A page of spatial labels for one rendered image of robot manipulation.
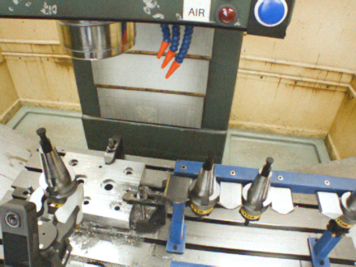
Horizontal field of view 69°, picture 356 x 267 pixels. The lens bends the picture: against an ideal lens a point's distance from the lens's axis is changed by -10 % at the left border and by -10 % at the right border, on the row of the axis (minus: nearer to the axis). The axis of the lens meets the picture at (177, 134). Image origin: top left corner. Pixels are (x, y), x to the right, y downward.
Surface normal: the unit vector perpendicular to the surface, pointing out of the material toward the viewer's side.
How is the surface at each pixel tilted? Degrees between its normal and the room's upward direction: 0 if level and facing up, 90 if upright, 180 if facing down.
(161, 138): 90
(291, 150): 0
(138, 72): 90
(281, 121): 90
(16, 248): 58
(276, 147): 0
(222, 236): 0
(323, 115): 90
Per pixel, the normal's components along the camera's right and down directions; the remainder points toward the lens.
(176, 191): 0.04, -0.76
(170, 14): -0.14, 0.64
